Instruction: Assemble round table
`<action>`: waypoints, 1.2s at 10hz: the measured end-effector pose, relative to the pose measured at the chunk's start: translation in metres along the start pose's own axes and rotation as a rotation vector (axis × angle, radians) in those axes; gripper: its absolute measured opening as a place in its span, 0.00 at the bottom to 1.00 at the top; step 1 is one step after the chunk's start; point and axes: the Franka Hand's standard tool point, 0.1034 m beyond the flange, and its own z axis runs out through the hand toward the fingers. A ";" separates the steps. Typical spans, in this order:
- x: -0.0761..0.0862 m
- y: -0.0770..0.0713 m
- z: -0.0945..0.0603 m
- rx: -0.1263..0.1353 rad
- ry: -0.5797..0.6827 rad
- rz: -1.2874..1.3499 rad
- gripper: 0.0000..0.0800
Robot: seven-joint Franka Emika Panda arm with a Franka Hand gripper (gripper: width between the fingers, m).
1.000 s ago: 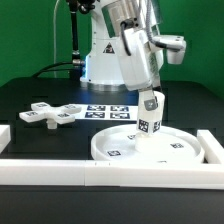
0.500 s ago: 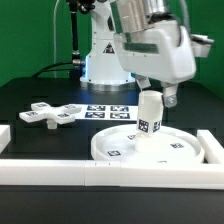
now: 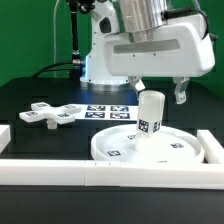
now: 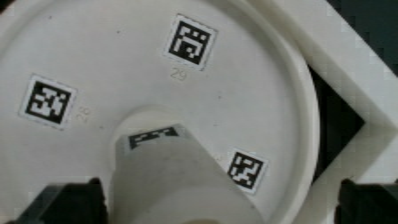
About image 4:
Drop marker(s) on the white round table top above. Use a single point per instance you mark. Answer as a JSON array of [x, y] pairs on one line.
[[122, 65]]

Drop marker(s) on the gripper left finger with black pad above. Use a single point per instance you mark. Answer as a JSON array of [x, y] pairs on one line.
[[67, 204]]

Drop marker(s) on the white cylindrical table leg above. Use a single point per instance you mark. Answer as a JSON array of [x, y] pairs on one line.
[[170, 186]]

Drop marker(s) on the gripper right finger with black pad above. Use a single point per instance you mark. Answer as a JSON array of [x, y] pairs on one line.
[[366, 203]]

